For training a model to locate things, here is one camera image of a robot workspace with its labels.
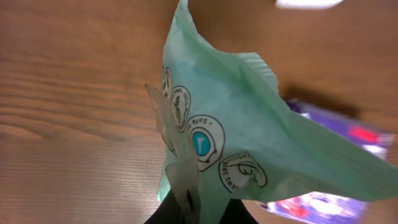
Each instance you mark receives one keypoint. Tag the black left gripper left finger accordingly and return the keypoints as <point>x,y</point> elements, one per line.
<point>168,212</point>

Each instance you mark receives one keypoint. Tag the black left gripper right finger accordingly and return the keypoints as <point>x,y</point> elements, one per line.
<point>236,213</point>

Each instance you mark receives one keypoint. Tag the green wet wipes pack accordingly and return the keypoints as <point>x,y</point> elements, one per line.
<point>229,135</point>

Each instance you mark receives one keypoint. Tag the purple snack packet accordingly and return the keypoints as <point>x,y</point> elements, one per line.
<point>317,207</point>

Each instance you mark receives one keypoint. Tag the white barcode scanner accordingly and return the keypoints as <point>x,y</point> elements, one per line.
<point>307,4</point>

